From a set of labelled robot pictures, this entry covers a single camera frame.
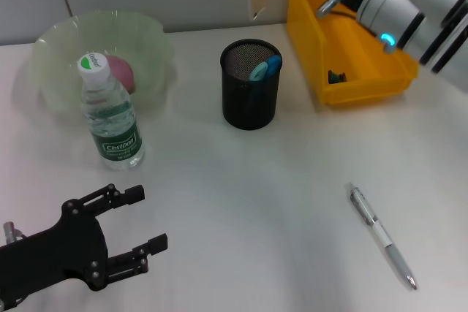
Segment pale green glass fruit bowl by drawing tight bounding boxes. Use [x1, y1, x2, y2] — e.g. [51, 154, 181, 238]
[28, 9, 177, 114]

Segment right gripper cable with plug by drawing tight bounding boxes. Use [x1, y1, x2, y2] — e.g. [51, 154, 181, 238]
[315, 0, 359, 20]

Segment yellow plastic bin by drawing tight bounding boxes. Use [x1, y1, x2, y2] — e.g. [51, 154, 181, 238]
[284, 0, 420, 109]

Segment pink peach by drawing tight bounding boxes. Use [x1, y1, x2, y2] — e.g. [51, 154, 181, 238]
[104, 55, 136, 94]

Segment silver white pen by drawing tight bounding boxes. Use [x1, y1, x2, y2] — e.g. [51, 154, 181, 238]
[345, 182, 418, 291]

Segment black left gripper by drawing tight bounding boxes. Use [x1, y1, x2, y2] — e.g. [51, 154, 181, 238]
[0, 183, 169, 311]

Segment clear green-label water bottle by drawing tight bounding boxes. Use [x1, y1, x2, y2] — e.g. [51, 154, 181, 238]
[76, 52, 146, 172]

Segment black mesh pen holder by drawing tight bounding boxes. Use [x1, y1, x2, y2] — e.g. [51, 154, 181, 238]
[219, 38, 283, 131]

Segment blue sheathed scissors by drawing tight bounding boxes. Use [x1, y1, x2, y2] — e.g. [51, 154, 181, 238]
[248, 55, 282, 83]

